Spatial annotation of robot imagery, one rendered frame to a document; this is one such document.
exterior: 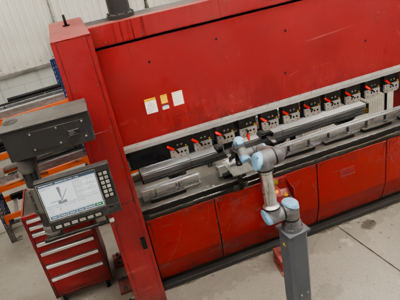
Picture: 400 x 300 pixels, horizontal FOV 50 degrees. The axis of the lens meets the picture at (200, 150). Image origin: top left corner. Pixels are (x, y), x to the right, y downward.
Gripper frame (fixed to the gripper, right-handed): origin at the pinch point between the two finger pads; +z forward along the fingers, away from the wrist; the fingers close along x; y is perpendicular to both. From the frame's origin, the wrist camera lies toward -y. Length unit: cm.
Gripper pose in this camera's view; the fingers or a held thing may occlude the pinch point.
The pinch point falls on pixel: (234, 161)
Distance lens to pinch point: 348.3
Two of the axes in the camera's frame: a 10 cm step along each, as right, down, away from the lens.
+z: -0.5, 4.2, 9.1
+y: -2.9, -8.7, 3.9
